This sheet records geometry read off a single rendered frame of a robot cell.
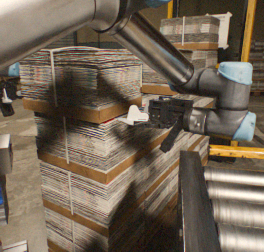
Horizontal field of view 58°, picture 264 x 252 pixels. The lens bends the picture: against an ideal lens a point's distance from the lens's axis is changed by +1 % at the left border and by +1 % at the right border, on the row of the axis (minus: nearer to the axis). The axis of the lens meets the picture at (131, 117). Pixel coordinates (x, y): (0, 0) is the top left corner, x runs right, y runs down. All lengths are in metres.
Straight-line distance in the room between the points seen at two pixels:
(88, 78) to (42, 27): 0.52
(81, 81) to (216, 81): 0.41
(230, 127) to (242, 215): 0.23
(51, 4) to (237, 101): 0.47
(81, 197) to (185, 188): 0.59
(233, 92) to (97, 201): 0.62
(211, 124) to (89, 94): 0.38
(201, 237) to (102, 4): 0.33
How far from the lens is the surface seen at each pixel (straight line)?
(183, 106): 0.67
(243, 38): 2.31
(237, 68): 0.60
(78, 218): 1.08
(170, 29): 1.92
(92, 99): 0.75
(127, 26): 0.49
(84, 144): 0.88
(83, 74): 0.77
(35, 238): 1.67
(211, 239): 0.40
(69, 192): 1.05
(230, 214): 0.47
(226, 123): 0.62
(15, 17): 0.24
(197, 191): 0.49
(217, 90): 0.62
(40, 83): 0.92
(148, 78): 1.31
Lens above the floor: 1.06
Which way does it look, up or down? 16 degrees down
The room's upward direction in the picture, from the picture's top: straight up
